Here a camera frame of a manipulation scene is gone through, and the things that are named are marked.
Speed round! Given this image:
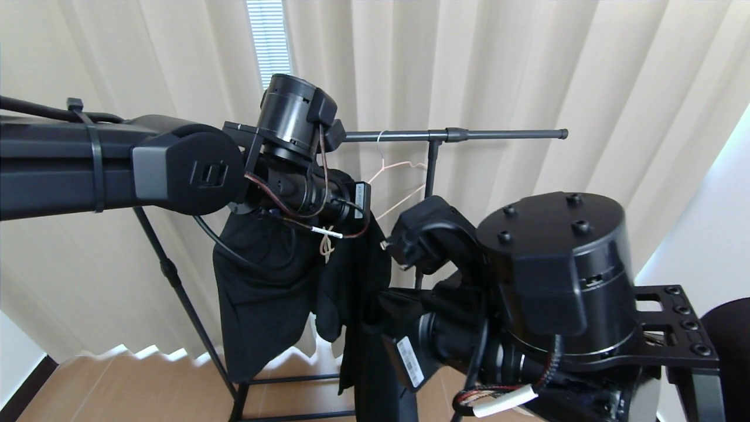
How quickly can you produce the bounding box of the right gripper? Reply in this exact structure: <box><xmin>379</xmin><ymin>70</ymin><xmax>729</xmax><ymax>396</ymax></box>
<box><xmin>382</xmin><ymin>311</ymin><xmax>510</xmax><ymax>390</ymax></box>

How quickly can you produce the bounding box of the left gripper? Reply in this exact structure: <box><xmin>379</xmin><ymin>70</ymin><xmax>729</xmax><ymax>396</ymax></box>
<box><xmin>293</xmin><ymin>170</ymin><xmax>373</xmax><ymax>226</ymax></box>

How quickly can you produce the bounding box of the pink clothes hanger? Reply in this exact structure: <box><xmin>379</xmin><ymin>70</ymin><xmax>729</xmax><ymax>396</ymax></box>
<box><xmin>367</xmin><ymin>130</ymin><xmax>428</xmax><ymax>222</ymax></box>

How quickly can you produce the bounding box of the black garment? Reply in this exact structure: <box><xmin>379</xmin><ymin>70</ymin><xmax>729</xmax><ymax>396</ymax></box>
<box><xmin>212</xmin><ymin>170</ymin><xmax>352</xmax><ymax>384</ymax></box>
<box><xmin>316</xmin><ymin>220</ymin><xmax>422</xmax><ymax>422</ymax></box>

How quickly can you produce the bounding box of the black clothes rack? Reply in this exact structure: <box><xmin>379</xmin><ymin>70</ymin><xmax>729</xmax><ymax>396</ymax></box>
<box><xmin>132</xmin><ymin>128</ymin><xmax>569</xmax><ymax>422</ymax></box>

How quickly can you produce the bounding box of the window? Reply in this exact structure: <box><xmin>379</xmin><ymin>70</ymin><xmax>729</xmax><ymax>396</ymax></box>
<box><xmin>246</xmin><ymin>0</ymin><xmax>294</xmax><ymax>91</ymax></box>

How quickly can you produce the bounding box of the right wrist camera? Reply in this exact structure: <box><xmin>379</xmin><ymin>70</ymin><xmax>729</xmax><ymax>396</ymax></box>
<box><xmin>384</xmin><ymin>195</ymin><xmax>487</xmax><ymax>276</ymax></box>

